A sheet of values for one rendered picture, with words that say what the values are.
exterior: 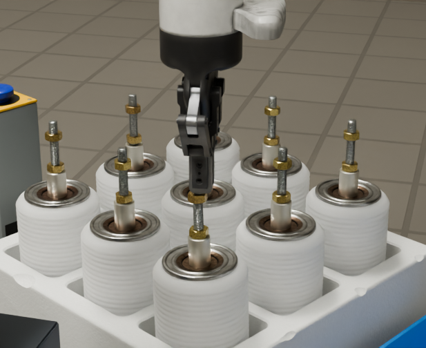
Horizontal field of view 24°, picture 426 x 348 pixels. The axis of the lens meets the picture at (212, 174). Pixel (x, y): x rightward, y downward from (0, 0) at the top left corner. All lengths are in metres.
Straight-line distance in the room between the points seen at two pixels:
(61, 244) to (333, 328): 0.32
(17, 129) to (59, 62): 1.28
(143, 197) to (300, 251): 0.24
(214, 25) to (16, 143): 0.48
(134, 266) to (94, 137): 1.01
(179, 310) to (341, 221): 0.24
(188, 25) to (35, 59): 1.72
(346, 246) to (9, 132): 0.44
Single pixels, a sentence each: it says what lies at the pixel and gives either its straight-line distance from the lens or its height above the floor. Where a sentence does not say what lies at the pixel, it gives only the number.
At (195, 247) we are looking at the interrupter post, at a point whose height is 0.27.
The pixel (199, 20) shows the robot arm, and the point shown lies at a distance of 0.88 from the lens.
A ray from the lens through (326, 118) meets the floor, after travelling 2.15.
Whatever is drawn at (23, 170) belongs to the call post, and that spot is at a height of 0.23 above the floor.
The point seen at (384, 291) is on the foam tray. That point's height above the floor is 0.16.
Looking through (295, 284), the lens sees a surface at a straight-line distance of 1.07.
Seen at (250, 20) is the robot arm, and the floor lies 0.51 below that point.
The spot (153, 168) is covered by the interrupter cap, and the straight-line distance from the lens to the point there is 1.22.
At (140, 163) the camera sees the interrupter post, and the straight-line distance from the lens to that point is 1.22.
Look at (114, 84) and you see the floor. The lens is 2.36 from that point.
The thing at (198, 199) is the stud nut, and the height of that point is 0.32.
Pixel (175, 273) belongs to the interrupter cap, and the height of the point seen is 0.25.
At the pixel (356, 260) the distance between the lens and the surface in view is 1.15.
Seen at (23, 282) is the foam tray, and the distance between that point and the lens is 1.15.
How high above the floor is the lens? 0.72
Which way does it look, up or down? 23 degrees down
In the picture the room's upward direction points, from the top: straight up
